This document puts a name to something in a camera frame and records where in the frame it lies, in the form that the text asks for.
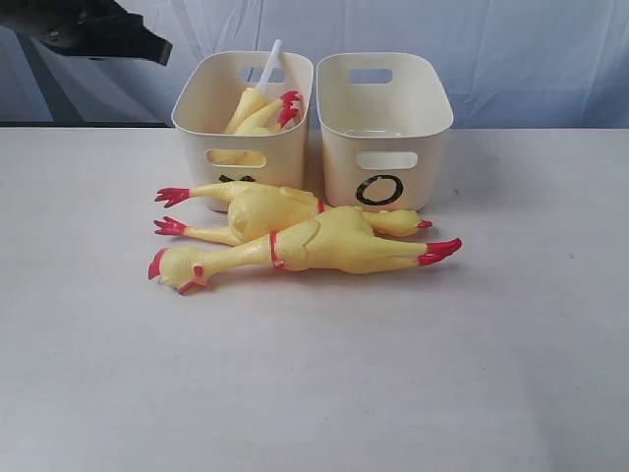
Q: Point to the cream bin marked X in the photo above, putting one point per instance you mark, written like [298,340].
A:
[208,101]

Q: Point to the whole rubber chicken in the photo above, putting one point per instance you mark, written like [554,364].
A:
[254,210]
[339,239]

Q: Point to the rubber chicken head with tube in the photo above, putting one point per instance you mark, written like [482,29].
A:
[254,99]

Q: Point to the whole rubber chicken front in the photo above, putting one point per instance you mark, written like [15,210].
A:
[339,239]

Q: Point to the headless rubber chicken body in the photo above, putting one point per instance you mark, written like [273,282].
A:
[271,119]

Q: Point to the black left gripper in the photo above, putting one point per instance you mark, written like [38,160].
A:
[94,29]

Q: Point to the cream bin marked O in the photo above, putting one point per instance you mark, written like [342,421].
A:
[384,117]

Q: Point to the whole rubber chicken rear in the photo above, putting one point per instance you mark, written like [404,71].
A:
[254,210]

